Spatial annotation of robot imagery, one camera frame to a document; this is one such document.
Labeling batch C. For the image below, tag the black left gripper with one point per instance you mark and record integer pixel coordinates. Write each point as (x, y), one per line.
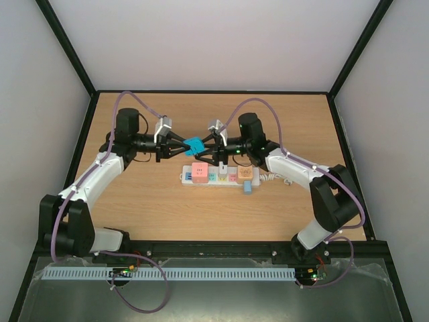
(177, 145)

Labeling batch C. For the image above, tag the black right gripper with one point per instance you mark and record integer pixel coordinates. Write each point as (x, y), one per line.
(220, 151)

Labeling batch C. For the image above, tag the blue cube plug adapter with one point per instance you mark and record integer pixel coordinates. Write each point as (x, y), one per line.
(196, 146)

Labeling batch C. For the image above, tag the white USB charger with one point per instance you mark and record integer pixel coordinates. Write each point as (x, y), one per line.
(223, 170)

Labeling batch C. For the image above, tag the pink cube socket adapter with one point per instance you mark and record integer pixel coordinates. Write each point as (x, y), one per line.
(199, 172)

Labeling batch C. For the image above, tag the white power strip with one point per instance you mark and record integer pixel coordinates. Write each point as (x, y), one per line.
(213, 177)

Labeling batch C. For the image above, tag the orange wooden cube adapter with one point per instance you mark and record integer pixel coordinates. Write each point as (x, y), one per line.
(244, 173)

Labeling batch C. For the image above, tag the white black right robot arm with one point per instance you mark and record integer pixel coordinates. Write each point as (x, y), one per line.
(335, 197)

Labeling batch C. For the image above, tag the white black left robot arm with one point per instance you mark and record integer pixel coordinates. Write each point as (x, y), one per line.
(65, 223)

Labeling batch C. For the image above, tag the light blue side plug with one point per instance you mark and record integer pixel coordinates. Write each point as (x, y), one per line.
(247, 187)

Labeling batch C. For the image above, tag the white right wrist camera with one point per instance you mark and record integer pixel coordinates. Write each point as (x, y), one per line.
(217, 128)

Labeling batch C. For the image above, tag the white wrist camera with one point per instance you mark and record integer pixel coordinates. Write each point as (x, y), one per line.
(217, 128)
(162, 128)

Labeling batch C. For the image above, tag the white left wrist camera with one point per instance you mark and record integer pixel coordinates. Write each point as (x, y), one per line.
(162, 128)

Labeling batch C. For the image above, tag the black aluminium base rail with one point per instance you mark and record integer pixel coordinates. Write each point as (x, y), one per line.
(279, 252)

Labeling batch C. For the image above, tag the light blue slotted cable duct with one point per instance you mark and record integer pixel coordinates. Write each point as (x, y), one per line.
(171, 274)

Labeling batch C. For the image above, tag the black enclosure frame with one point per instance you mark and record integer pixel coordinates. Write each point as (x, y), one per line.
(370, 28)

